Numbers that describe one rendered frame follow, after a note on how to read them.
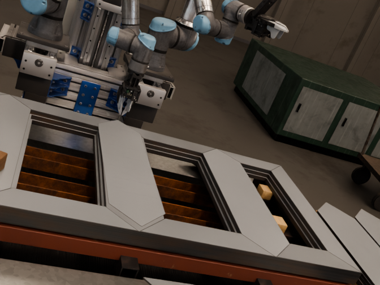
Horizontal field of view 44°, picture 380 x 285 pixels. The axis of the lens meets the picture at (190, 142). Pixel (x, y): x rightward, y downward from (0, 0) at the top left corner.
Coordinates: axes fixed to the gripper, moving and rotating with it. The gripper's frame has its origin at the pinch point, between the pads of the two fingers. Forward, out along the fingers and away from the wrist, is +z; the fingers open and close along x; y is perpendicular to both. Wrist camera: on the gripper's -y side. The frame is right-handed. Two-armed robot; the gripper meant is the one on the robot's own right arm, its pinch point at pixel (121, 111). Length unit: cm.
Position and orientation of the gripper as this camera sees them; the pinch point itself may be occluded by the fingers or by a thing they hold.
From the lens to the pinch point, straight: 206.9
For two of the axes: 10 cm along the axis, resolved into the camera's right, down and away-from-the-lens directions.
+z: -3.5, 8.7, 3.6
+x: 9.1, 2.4, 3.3
